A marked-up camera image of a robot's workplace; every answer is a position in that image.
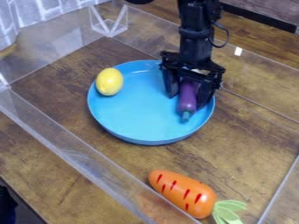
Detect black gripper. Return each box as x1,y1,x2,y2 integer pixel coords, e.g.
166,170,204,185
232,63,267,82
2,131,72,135
160,27,225,109

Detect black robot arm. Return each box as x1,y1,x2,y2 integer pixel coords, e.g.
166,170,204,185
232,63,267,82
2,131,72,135
160,0,228,113

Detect clear acrylic enclosure wall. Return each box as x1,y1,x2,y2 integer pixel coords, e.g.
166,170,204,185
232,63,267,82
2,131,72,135
0,0,299,224

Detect purple toy eggplant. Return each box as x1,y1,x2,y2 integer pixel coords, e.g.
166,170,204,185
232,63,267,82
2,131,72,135
177,80,196,122

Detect orange toy carrot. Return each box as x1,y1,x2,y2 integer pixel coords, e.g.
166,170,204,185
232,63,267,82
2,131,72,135
148,170,246,224

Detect yellow toy lemon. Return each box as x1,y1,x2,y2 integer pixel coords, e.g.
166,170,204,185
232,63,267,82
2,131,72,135
96,67,124,96

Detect clear acrylic corner bracket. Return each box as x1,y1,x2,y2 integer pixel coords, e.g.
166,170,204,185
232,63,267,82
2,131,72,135
88,3,128,38

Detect blue round tray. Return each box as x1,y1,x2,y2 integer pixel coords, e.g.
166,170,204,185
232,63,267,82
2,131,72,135
86,59,214,145

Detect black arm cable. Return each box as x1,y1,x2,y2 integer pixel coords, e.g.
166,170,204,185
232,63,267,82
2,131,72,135
206,21,229,49

